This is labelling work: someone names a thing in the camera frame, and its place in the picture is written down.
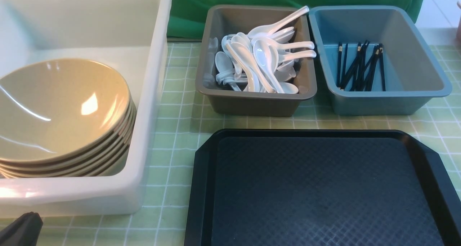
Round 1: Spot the tan noodle bowl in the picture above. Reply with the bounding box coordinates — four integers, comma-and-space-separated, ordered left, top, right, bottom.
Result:
1, 58, 131, 163

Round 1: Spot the white spoon top of bin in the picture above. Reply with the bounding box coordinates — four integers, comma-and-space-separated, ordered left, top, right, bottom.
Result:
247, 6, 310, 38

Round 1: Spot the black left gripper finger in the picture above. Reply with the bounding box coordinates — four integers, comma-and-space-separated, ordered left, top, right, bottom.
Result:
0, 212, 43, 246

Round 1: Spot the white soup spoon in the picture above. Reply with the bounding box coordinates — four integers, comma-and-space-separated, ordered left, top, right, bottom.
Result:
253, 38, 285, 94

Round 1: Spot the large white plastic tub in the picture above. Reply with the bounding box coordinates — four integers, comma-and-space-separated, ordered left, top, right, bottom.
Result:
1, 0, 172, 218

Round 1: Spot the white spoon right lower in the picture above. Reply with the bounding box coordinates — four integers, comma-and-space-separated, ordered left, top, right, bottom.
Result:
278, 50, 317, 64

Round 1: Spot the green checkered table mat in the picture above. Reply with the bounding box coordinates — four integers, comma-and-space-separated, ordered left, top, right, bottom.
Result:
37, 43, 461, 246

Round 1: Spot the white spoon centre long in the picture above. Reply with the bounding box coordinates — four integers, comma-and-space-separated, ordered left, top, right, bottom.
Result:
226, 40, 260, 92

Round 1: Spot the top stacked tan bowl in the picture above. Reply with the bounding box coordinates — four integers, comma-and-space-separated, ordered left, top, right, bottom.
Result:
1, 100, 136, 171

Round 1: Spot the blue chopstick bin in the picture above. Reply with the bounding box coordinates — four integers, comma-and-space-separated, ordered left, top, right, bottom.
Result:
308, 6, 452, 115

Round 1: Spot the white spoon right upper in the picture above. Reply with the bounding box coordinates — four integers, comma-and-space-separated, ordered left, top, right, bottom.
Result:
251, 36, 315, 50

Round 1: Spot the stacked tan bowl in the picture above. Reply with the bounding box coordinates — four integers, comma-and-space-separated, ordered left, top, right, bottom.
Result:
1, 119, 135, 178
1, 100, 136, 171

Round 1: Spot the black serving tray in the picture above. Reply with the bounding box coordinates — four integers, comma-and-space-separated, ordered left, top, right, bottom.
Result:
183, 129, 461, 246

